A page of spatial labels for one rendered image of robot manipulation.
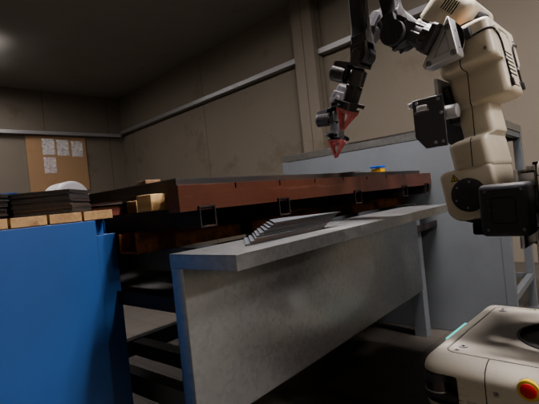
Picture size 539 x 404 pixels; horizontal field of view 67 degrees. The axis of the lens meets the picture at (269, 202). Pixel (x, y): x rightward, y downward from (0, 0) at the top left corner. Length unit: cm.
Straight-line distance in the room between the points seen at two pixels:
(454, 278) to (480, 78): 119
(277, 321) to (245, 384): 17
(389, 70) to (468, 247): 282
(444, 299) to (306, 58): 354
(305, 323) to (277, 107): 462
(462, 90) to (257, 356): 100
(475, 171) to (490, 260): 95
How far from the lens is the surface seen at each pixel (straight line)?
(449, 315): 240
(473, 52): 140
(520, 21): 436
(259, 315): 105
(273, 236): 94
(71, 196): 112
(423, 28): 135
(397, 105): 462
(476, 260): 229
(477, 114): 144
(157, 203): 99
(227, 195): 102
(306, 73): 514
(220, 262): 78
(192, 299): 90
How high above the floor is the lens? 77
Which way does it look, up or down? level
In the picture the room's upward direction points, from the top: 6 degrees counter-clockwise
